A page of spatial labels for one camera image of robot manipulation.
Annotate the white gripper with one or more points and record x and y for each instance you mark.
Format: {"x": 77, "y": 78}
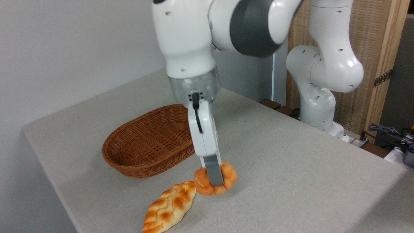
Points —
{"x": 205, "y": 136}

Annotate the round knotted bread roll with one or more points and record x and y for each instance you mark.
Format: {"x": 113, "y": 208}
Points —
{"x": 231, "y": 176}

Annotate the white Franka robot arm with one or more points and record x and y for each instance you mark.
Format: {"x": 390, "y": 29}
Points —
{"x": 187, "y": 42}

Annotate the long braided bread loaf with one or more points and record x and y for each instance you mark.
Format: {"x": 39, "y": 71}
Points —
{"x": 169, "y": 207}

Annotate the brown wicker basket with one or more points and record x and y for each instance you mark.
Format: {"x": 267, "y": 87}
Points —
{"x": 145, "y": 142}

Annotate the dark brown wooden platform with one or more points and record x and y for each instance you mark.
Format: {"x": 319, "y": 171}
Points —
{"x": 275, "y": 105}

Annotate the dark metal hinge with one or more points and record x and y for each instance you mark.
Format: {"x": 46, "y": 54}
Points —
{"x": 383, "y": 78}

